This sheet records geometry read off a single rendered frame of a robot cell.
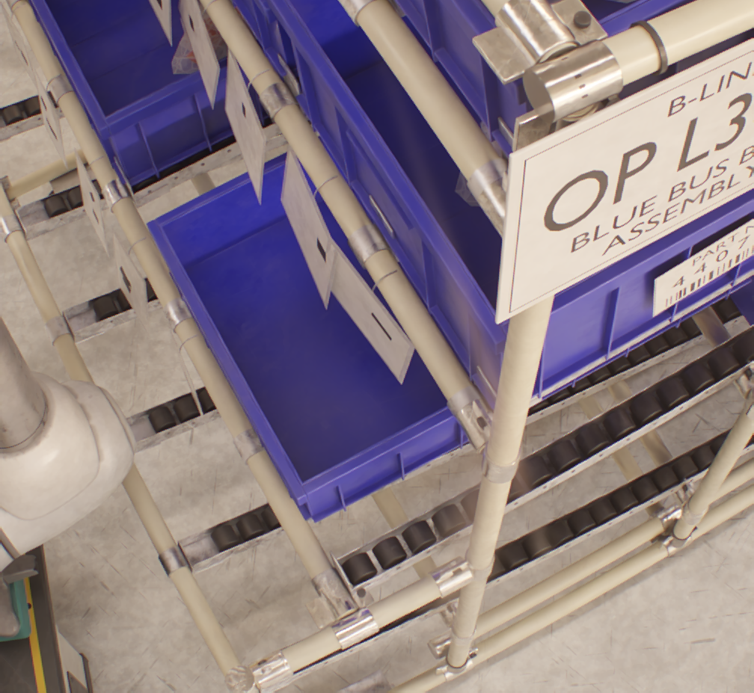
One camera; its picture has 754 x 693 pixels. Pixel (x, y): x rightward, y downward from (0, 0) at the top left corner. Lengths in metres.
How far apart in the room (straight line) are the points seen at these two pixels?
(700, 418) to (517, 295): 1.58
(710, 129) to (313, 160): 0.62
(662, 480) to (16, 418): 0.92
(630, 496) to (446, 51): 1.15
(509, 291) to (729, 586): 1.54
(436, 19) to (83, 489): 0.96
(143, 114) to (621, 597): 1.15
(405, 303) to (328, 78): 0.24
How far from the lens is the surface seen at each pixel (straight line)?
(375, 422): 1.68
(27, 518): 1.79
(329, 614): 1.64
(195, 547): 1.96
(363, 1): 1.08
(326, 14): 1.39
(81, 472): 1.77
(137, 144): 1.79
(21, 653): 2.08
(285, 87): 1.51
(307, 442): 1.67
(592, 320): 1.26
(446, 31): 0.99
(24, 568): 1.96
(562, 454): 1.67
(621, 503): 2.07
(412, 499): 2.43
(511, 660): 2.36
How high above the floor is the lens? 2.30
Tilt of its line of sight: 65 degrees down
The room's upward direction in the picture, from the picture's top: 2 degrees counter-clockwise
